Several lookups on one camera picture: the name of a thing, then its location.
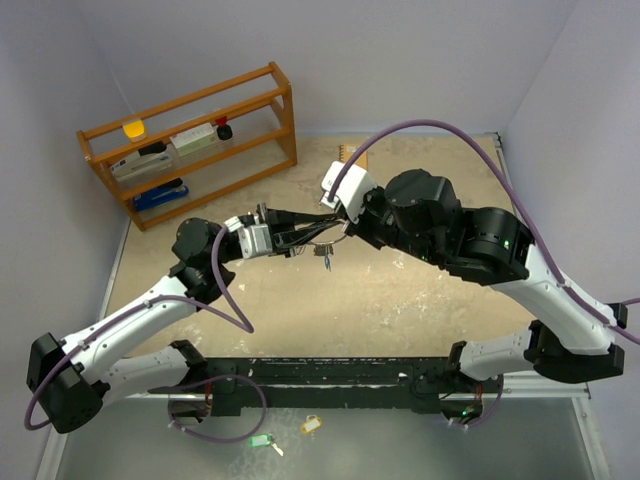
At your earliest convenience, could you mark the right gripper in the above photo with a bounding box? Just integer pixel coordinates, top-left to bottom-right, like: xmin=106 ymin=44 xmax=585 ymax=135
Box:
xmin=338 ymin=180 xmax=444 ymax=263

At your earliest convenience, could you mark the bunch of metal keys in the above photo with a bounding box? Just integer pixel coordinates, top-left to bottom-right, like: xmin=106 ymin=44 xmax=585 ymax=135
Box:
xmin=313 ymin=243 xmax=334 ymax=257

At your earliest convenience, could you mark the large metal keyring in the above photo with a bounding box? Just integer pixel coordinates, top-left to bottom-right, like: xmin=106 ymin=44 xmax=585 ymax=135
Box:
xmin=310 ymin=230 xmax=347 ymax=246

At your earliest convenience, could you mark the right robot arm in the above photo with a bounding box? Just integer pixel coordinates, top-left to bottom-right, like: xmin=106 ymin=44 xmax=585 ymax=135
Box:
xmin=336 ymin=166 xmax=625 ymax=391

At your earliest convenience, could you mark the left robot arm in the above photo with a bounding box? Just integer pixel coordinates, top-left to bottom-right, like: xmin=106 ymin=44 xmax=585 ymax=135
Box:
xmin=24 ymin=204 xmax=346 ymax=433

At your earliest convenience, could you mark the brown spiral notebook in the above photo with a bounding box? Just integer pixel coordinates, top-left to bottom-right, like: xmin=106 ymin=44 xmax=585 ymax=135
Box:
xmin=339 ymin=144 xmax=368 ymax=170

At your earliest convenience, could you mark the blue stapler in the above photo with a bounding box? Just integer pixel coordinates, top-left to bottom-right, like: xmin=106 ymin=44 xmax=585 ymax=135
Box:
xmin=133 ymin=178 xmax=189 ymax=212

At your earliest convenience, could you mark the white box on shelf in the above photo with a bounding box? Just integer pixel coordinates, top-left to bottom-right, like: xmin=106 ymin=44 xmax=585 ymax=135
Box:
xmin=170 ymin=123 xmax=216 ymax=156

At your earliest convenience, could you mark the wooden shelf rack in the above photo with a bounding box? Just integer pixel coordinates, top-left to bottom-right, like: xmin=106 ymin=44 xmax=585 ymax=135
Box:
xmin=77 ymin=62 xmax=298 ymax=231

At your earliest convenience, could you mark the white stapler on shelf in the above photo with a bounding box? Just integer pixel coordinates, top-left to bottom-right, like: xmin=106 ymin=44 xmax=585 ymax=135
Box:
xmin=110 ymin=142 xmax=174 ymax=182

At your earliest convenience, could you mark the yellow lidded container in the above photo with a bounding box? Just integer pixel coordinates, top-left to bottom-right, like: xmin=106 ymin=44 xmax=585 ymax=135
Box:
xmin=122 ymin=118 xmax=148 ymax=143

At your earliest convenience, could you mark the yellow key tag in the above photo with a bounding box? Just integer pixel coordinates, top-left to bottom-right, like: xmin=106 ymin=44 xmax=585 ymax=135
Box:
xmin=300 ymin=415 xmax=323 ymax=435

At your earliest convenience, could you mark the green key tag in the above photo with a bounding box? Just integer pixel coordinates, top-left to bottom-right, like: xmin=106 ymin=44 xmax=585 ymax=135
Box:
xmin=248 ymin=434 xmax=284 ymax=457

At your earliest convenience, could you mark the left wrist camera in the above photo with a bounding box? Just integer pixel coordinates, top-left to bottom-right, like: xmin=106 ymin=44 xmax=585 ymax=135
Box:
xmin=224 ymin=213 xmax=275 ymax=259

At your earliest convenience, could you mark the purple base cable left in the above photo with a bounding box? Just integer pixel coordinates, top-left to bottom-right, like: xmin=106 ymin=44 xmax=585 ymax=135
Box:
xmin=167 ymin=374 xmax=269 ymax=443

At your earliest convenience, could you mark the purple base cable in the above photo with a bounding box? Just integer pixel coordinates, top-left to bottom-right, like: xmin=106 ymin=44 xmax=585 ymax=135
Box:
xmin=167 ymin=374 xmax=269 ymax=443
xmin=447 ymin=377 xmax=506 ymax=431

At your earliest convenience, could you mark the black base frame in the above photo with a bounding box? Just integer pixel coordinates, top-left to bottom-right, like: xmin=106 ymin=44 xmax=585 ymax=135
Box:
xmin=171 ymin=340 xmax=502 ymax=417

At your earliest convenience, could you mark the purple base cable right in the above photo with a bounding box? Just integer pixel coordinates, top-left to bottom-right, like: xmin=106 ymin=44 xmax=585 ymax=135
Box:
xmin=447 ymin=377 xmax=506 ymax=431

